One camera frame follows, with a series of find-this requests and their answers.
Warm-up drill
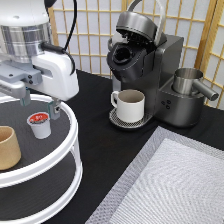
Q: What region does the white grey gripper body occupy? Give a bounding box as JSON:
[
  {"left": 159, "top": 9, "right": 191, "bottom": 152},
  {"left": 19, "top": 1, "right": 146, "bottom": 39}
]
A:
[{"left": 0, "top": 52, "right": 79, "bottom": 101}]

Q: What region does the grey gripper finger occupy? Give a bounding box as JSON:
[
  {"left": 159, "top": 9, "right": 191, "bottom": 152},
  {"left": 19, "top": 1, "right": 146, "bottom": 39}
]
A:
[
  {"left": 20, "top": 88, "right": 31, "bottom": 106},
  {"left": 48, "top": 99, "right": 61, "bottom": 120}
]

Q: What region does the red-lidded white coffee pod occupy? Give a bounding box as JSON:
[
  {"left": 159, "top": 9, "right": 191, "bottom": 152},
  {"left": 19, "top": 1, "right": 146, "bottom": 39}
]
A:
[{"left": 27, "top": 112, "right": 51, "bottom": 139}]

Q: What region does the grey pod coffee machine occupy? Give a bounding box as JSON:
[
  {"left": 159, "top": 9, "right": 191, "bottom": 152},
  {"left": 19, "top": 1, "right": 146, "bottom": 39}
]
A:
[{"left": 107, "top": 0, "right": 204, "bottom": 129}]

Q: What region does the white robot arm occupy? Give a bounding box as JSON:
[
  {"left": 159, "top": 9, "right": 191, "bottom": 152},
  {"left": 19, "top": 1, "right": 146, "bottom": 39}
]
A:
[{"left": 0, "top": 0, "right": 79, "bottom": 119}]

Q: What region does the tan ceramic cup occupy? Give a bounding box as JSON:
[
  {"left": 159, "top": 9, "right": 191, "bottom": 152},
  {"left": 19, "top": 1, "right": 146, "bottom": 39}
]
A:
[{"left": 0, "top": 126, "right": 21, "bottom": 170}]

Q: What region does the white two-tier round shelf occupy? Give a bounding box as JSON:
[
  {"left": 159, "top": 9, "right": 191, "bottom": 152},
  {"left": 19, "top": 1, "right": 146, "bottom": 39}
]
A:
[{"left": 0, "top": 94, "right": 83, "bottom": 224}]

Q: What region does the white ceramic mug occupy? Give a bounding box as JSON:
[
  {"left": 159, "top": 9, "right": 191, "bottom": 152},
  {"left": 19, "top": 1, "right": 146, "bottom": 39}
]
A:
[{"left": 111, "top": 89, "right": 145, "bottom": 123}]

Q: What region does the grey woven placemat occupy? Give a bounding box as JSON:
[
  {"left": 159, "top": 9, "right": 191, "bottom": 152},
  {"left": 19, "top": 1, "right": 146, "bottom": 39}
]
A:
[{"left": 85, "top": 127, "right": 224, "bottom": 224}]

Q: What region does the steel milk frothing jug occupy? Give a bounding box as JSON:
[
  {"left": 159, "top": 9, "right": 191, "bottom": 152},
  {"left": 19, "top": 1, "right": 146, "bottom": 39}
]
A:
[{"left": 173, "top": 68, "right": 219, "bottom": 101}]

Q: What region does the wooden shoji folding screen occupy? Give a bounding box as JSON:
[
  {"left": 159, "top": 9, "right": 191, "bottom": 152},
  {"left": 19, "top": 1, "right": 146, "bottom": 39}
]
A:
[{"left": 49, "top": 0, "right": 224, "bottom": 110}]

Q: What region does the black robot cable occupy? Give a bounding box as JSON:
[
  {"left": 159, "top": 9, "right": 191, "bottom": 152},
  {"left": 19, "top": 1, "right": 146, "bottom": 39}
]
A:
[{"left": 41, "top": 0, "right": 79, "bottom": 76}]

